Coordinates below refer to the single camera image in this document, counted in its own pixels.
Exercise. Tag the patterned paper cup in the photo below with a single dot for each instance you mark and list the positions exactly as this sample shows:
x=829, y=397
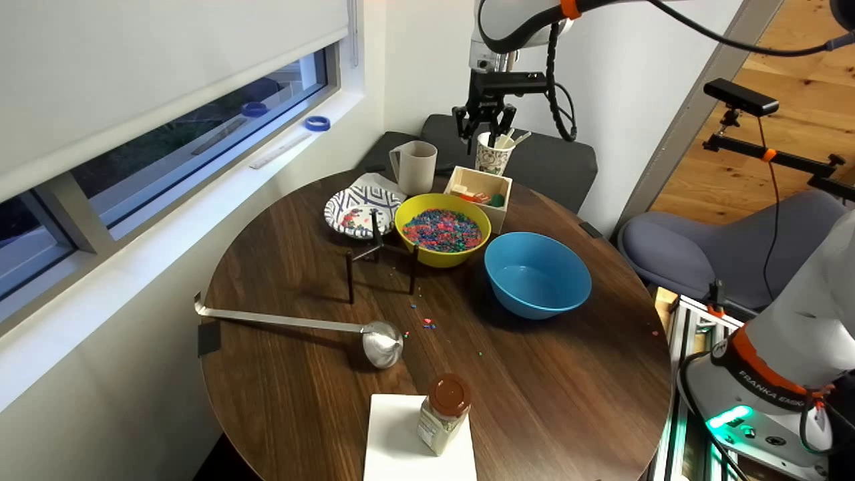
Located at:
x=494, y=152

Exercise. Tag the yellow bowl with beads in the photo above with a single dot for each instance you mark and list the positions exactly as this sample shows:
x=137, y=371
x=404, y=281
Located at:
x=443, y=228

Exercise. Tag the metal ladle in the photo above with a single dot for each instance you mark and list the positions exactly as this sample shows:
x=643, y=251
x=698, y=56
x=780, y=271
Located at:
x=381, y=343

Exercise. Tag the spice jar brown lid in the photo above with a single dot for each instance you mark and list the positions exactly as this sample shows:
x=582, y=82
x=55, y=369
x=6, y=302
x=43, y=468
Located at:
x=443, y=412

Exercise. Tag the blue tape roll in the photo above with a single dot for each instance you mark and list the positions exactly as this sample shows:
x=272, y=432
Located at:
x=317, y=123

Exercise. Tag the blue plastic bowl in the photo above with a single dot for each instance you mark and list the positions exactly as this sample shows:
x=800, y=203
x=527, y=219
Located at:
x=536, y=277

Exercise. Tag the white roller blind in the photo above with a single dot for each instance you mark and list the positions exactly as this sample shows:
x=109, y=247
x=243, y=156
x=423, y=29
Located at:
x=86, y=76

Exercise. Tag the dark grey sofa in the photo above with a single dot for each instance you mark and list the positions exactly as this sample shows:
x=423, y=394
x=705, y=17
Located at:
x=554, y=166

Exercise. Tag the black camera on tripod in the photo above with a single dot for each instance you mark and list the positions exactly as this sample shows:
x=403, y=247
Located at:
x=753, y=103

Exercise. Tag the patterned white plate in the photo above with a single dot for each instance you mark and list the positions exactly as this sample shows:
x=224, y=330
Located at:
x=365, y=210

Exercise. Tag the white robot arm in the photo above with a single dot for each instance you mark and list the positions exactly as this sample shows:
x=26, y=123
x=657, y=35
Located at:
x=765, y=389

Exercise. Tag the black metal wire stand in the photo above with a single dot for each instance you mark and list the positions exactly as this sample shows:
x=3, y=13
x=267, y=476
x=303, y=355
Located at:
x=381, y=250

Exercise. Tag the white paper sheet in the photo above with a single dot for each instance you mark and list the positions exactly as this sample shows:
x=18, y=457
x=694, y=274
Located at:
x=396, y=452

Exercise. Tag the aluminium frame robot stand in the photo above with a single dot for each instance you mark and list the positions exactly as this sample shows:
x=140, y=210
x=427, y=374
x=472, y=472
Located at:
x=687, y=449

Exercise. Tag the grey office chair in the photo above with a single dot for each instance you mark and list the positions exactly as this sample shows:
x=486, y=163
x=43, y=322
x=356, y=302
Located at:
x=747, y=259

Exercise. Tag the light wooden box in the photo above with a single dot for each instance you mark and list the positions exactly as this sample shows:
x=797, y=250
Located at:
x=488, y=191

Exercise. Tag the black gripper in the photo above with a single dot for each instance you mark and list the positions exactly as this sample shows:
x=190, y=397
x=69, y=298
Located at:
x=488, y=92

